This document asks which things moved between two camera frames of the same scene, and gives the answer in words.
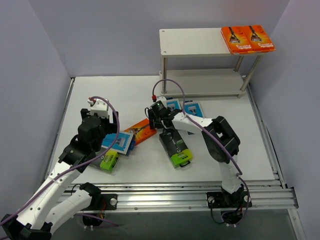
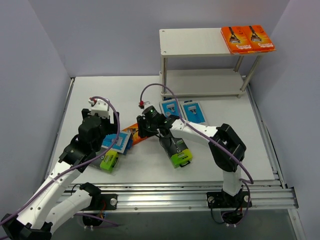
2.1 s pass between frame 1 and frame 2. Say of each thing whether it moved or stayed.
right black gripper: moved
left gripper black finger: stayed
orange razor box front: stayed
